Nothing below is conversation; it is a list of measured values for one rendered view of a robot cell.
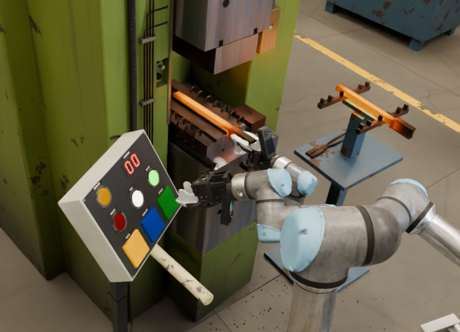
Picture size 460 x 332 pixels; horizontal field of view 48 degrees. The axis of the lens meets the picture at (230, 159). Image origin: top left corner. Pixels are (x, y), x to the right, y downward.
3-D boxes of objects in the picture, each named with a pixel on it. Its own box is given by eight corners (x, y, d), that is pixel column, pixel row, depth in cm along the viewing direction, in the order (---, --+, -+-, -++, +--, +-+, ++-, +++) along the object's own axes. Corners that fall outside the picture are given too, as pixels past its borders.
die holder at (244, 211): (263, 214, 234) (279, 135, 207) (202, 256, 211) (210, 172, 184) (182, 154, 263) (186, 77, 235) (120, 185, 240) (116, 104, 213)
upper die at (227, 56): (255, 58, 179) (259, 33, 173) (213, 74, 167) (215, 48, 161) (176, 16, 201) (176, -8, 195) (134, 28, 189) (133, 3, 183)
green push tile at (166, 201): (179, 204, 160) (169, 185, 157) (169, 220, 155) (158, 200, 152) (175, 204, 161) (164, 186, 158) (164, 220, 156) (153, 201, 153)
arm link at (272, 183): (282, 197, 132) (280, 163, 133) (244, 201, 137) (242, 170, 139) (294, 199, 138) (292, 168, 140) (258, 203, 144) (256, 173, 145)
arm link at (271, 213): (303, 240, 133) (300, 197, 135) (261, 242, 131) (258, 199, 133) (294, 241, 141) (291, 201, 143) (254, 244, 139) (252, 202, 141)
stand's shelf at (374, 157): (402, 160, 234) (404, 157, 233) (343, 192, 213) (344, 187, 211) (352, 126, 251) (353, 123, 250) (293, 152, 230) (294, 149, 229)
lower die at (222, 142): (243, 140, 201) (246, 122, 196) (206, 160, 189) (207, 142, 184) (173, 94, 223) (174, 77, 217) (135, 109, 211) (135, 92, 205)
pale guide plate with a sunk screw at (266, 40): (274, 48, 206) (281, 7, 196) (259, 54, 201) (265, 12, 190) (270, 46, 207) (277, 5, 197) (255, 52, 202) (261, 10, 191)
